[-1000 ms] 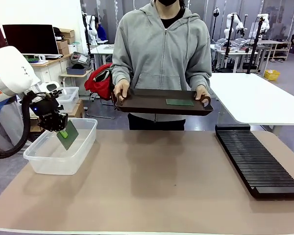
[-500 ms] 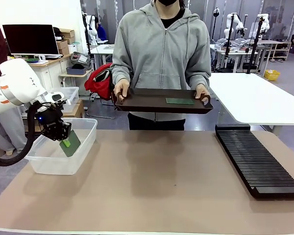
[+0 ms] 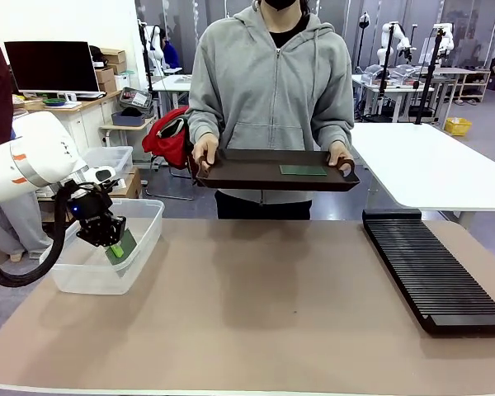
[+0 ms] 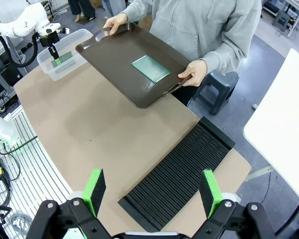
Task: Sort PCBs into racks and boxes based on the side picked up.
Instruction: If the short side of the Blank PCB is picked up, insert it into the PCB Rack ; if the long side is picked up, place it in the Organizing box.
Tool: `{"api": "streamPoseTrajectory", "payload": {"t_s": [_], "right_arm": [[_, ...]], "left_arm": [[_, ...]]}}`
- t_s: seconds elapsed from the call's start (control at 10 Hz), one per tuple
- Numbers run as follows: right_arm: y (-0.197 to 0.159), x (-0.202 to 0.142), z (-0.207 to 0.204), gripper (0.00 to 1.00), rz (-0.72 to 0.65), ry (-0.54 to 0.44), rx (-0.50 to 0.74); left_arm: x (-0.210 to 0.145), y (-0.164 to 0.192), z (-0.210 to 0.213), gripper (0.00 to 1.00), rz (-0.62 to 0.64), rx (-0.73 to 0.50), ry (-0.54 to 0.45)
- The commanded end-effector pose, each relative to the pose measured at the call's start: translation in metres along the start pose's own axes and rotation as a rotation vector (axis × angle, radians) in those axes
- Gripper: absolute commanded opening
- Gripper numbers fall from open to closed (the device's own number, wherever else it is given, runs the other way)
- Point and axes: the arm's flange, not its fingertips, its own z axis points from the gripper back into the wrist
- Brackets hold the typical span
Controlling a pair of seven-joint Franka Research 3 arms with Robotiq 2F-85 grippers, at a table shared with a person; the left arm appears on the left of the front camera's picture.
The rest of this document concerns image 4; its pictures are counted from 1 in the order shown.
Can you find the dark brown plastic tray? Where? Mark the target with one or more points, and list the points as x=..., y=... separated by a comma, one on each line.
x=119, y=64

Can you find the person's left forearm grey sleeve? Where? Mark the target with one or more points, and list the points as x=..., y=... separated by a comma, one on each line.
x=226, y=57

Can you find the person's right hand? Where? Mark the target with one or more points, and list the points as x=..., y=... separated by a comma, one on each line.
x=117, y=21

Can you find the large white table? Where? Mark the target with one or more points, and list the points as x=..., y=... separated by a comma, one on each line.
x=284, y=124

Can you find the black slotted PCB rack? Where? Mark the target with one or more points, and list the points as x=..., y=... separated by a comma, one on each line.
x=177, y=174

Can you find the background person's dark legs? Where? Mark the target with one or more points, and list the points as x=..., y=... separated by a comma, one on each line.
x=82, y=10

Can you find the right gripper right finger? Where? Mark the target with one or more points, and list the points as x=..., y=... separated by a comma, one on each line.
x=239, y=221

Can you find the clear plastic box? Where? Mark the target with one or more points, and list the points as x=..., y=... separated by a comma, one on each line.
x=72, y=68

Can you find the person in grey hoodie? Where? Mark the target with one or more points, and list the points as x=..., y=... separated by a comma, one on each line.
x=189, y=25

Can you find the grey plastic stool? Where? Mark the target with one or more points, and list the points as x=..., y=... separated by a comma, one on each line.
x=216, y=89

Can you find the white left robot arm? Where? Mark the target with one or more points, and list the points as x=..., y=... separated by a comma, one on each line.
x=27, y=20

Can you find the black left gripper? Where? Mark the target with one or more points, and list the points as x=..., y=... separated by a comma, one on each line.
x=49, y=39

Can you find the person's right forearm grey sleeve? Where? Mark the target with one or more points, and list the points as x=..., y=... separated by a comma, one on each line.
x=137, y=10

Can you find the aluminium frame cart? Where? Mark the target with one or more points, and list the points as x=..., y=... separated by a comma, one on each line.
x=2, y=79

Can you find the slatted aluminium base platform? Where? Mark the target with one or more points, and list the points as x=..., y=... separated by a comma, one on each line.
x=40, y=161

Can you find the person's left hand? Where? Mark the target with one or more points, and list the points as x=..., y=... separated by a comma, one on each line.
x=196, y=72

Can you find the green perforated PCB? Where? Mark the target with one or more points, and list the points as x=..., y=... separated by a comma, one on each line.
x=64, y=58
x=150, y=68

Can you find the grey step stool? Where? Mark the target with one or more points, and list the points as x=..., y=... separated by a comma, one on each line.
x=284, y=18

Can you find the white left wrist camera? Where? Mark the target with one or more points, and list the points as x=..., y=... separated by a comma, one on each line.
x=63, y=31

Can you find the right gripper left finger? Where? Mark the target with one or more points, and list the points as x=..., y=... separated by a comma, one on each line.
x=64, y=219

